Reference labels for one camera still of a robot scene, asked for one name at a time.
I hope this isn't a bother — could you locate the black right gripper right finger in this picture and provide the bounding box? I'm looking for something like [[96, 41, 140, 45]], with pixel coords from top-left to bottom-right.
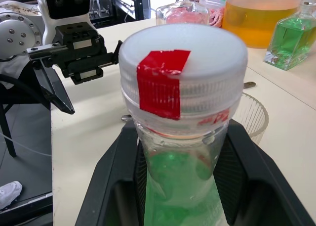
[[214, 118, 316, 226]]

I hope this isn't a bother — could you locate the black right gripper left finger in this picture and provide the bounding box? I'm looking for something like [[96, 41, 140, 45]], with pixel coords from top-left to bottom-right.
[[75, 121, 149, 226]]

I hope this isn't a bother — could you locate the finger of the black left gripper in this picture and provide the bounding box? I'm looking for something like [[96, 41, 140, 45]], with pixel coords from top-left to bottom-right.
[[112, 40, 124, 64], [33, 62, 76, 115]]

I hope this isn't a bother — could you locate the clear bottle with green juice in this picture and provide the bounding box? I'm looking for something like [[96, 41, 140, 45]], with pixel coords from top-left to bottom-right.
[[134, 107, 232, 226]]

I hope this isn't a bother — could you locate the white cap with red tape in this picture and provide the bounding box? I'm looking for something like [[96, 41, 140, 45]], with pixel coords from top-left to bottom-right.
[[118, 23, 248, 120]]

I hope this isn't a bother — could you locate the ribbed clear glass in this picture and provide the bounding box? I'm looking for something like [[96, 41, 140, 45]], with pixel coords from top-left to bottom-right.
[[232, 92, 270, 145]]

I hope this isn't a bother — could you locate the empty square glass bottle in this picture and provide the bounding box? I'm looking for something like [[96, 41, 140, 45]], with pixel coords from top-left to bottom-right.
[[155, 0, 210, 28]]

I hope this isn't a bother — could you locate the large jug with orange liquid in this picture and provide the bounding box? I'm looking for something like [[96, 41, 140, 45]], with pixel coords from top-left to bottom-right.
[[221, 0, 307, 49]]

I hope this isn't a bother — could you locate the square bottle with green liquid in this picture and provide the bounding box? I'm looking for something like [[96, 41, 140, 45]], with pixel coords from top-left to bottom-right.
[[263, 0, 316, 71]]

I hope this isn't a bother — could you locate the black chair leg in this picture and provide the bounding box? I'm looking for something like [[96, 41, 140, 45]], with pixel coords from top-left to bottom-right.
[[0, 102, 17, 158]]

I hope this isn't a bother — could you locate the pink knitted cloth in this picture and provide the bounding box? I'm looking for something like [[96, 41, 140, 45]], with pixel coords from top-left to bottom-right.
[[209, 7, 226, 28]]

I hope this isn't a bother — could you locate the white shoe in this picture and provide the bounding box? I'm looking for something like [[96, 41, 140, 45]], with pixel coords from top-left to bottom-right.
[[0, 181, 23, 211]]

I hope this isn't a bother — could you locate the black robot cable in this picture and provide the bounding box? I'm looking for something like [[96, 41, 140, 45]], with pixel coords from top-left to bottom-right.
[[0, 73, 52, 106]]

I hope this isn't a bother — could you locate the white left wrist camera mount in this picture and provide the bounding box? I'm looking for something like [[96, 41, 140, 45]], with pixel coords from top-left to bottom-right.
[[34, 0, 91, 46]]

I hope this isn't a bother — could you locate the black metal shelf frame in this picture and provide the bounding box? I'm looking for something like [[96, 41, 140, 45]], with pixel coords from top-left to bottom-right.
[[88, 0, 152, 29]]

